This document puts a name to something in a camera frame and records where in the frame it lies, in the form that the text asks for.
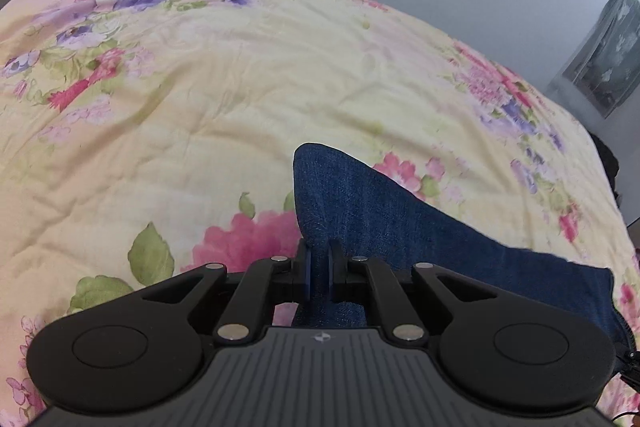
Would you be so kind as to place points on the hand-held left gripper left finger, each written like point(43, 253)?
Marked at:
point(306, 269)

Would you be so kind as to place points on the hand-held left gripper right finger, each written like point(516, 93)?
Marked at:
point(334, 269)

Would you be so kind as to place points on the blue denim pants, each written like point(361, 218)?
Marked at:
point(400, 227)

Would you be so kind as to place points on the floral yellow quilt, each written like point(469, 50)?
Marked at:
point(200, 107)

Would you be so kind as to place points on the dark clothes pile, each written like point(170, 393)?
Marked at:
point(617, 177)

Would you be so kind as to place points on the green patterned curtain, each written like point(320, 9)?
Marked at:
point(605, 57)

